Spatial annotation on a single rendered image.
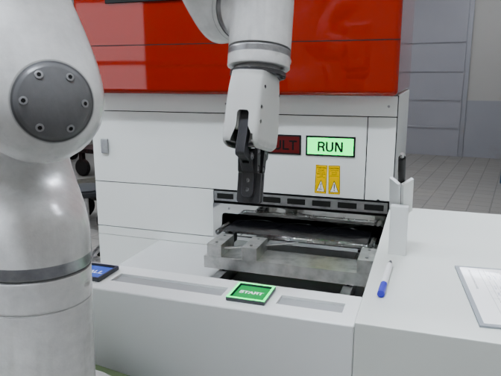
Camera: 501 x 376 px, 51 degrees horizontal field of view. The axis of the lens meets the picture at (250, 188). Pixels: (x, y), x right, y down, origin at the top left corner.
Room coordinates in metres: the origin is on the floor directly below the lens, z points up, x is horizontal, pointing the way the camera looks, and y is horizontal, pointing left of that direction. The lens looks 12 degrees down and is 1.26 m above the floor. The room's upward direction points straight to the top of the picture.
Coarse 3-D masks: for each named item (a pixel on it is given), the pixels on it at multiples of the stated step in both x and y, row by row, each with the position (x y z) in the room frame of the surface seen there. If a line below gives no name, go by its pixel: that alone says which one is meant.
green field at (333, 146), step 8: (312, 144) 1.24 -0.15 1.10; (320, 144) 1.24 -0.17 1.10; (328, 144) 1.23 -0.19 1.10; (336, 144) 1.22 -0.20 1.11; (344, 144) 1.22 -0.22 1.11; (352, 144) 1.21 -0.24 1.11; (312, 152) 1.24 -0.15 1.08; (320, 152) 1.24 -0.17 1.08; (328, 152) 1.23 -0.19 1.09; (336, 152) 1.22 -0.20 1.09; (344, 152) 1.22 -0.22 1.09; (352, 152) 1.21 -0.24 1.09
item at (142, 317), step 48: (96, 288) 0.71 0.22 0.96; (144, 288) 0.71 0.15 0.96; (192, 288) 0.72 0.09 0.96; (288, 288) 0.71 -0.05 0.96; (96, 336) 0.71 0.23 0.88; (144, 336) 0.69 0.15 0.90; (192, 336) 0.66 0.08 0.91; (240, 336) 0.64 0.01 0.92; (288, 336) 0.62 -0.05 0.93; (336, 336) 0.60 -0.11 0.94
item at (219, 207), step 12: (216, 204) 1.31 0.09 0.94; (228, 204) 1.30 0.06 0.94; (240, 204) 1.29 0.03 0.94; (252, 204) 1.29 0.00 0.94; (216, 216) 1.31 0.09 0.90; (276, 216) 1.26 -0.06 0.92; (288, 216) 1.25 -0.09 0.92; (300, 216) 1.24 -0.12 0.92; (312, 216) 1.23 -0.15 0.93; (324, 216) 1.22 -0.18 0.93; (336, 216) 1.21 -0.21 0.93; (348, 216) 1.20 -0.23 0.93; (360, 216) 1.19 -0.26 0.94; (372, 216) 1.19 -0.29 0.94; (384, 216) 1.18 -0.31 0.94; (216, 228) 1.31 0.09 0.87
